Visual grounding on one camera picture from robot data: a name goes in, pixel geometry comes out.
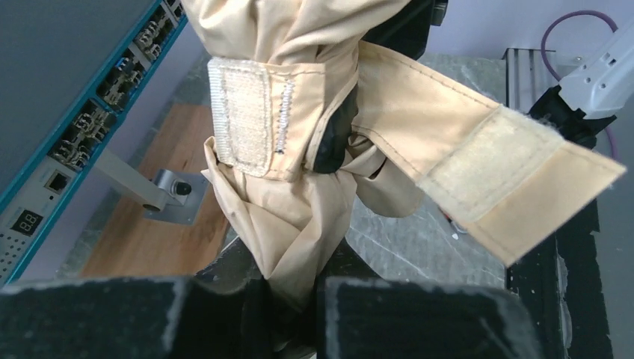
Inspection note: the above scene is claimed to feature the aluminium frame rail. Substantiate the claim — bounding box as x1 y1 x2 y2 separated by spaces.
504 48 558 113

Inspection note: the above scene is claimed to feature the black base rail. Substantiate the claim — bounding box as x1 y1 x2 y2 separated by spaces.
505 201 614 358

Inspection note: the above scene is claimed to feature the grey network switch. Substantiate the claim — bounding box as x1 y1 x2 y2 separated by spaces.
1 1 187 284

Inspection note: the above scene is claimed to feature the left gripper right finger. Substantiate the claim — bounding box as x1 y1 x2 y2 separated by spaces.
316 242 544 358

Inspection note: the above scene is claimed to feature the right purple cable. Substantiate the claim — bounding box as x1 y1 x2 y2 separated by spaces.
540 10 623 159

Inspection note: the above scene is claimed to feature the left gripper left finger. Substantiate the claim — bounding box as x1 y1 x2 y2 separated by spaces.
1 239 273 358

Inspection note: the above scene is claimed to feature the metal stand bracket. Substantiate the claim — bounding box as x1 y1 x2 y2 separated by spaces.
93 149 209 225

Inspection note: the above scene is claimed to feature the beige black folding umbrella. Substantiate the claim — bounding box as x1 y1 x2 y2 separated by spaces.
182 1 626 311

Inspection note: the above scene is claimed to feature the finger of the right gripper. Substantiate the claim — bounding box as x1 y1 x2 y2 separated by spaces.
363 0 449 60

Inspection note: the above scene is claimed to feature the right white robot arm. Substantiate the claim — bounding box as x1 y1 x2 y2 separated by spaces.
354 25 633 154

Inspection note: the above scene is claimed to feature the wooden base board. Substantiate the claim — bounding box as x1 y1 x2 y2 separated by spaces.
80 104 229 277

